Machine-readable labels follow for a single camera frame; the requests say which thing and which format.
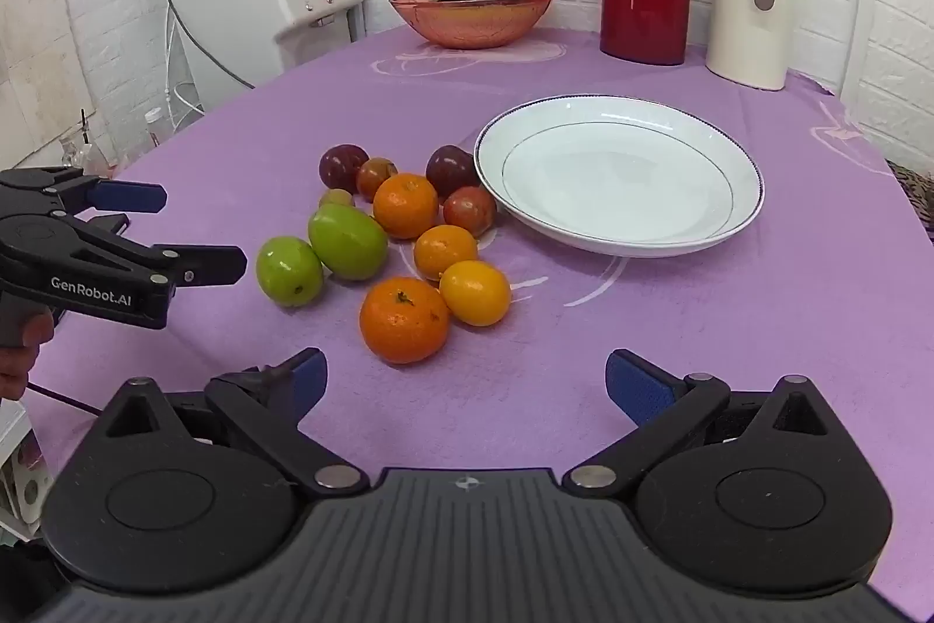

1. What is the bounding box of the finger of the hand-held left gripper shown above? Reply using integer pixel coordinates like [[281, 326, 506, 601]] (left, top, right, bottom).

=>
[[0, 165, 168, 217], [79, 213, 248, 289]]

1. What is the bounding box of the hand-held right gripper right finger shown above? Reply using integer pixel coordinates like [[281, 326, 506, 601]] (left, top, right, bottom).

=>
[[562, 347, 842, 499]]

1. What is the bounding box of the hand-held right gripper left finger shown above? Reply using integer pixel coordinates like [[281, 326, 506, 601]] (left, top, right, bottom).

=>
[[91, 347, 371, 497]]

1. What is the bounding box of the large orange mandarin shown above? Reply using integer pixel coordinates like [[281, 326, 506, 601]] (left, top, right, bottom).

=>
[[359, 276, 451, 366]]

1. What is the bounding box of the large green apple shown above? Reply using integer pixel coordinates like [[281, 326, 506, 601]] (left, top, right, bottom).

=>
[[307, 204, 390, 281]]

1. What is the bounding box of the dark purple plum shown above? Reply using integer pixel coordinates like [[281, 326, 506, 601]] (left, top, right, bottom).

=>
[[425, 145, 483, 199], [319, 145, 371, 192]]

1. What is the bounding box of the small orange mandarin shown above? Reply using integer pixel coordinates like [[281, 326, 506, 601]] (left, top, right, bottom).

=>
[[413, 224, 480, 283]]

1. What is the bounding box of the yellow mandarin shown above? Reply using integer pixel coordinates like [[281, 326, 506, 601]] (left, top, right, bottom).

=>
[[439, 259, 512, 328]]

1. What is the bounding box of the small red plum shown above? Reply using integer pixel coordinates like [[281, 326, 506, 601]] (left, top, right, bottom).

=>
[[356, 157, 399, 202]]

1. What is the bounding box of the white plate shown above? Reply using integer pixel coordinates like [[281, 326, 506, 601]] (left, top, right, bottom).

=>
[[474, 96, 766, 259]]

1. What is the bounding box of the person's left hand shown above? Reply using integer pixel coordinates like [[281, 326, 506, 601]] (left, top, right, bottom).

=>
[[0, 309, 57, 402]]

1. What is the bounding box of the glass bottle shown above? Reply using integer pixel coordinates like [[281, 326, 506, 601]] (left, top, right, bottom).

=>
[[58, 108, 110, 179]]

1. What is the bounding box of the clear bottle with white cap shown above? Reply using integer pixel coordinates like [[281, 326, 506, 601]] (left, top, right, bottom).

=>
[[142, 107, 173, 151]]

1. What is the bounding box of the purple tablecloth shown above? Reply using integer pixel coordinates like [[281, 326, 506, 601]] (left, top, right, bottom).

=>
[[18, 26, 934, 617]]

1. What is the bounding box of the beige board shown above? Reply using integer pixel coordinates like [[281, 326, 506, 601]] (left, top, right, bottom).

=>
[[0, 0, 96, 168]]

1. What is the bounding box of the white appliance with screen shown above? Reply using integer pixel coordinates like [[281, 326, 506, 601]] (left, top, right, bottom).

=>
[[165, 0, 366, 113]]

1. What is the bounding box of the leopard print cloth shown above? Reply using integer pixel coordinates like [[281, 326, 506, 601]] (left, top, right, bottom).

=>
[[886, 159, 934, 245]]

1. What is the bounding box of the orange glass bowl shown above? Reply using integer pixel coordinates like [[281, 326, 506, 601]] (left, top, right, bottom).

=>
[[388, 0, 559, 50]]

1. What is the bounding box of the white thermos jug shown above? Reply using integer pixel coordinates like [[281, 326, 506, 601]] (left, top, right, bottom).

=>
[[705, 0, 793, 91]]

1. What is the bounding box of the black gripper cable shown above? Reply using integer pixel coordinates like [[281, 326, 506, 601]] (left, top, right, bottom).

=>
[[27, 381, 104, 415]]

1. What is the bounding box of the grey appliance hose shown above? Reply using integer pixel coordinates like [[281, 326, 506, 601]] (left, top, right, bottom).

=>
[[165, 0, 256, 93]]

